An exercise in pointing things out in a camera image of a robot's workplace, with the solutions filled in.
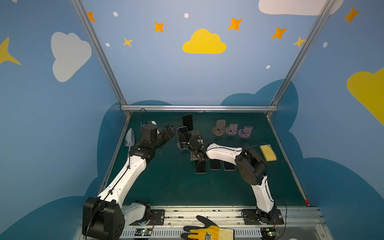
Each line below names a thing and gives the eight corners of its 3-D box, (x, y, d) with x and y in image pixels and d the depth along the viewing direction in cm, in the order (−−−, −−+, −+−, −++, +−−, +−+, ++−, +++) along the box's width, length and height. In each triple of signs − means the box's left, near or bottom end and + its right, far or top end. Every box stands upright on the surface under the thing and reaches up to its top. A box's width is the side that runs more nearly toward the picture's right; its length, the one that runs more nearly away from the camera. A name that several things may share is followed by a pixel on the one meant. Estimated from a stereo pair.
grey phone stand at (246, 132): (239, 138, 109) (243, 129, 101) (238, 134, 111) (242, 126, 103) (249, 138, 109) (253, 130, 101) (248, 134, 111) (252, 126, 104)
